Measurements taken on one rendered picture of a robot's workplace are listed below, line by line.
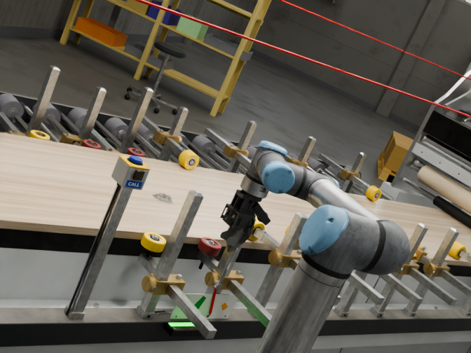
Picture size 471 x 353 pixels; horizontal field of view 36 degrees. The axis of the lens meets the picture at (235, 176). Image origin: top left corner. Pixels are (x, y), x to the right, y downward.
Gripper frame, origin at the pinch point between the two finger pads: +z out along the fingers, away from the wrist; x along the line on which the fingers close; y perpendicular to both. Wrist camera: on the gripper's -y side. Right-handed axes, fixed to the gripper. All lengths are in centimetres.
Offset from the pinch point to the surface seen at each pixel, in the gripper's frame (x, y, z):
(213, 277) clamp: -6.4, -4.5, 14.9
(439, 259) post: -6, -132, 0
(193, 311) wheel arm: 9.0, 13.3, 18.0
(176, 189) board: -67, -26, 11
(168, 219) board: -38.6, -3.8, 11.1
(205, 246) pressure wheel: -20.9, -9.4, 11.2
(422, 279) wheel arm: 2, -111, 5
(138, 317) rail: -6.4, 18.9, 31.4
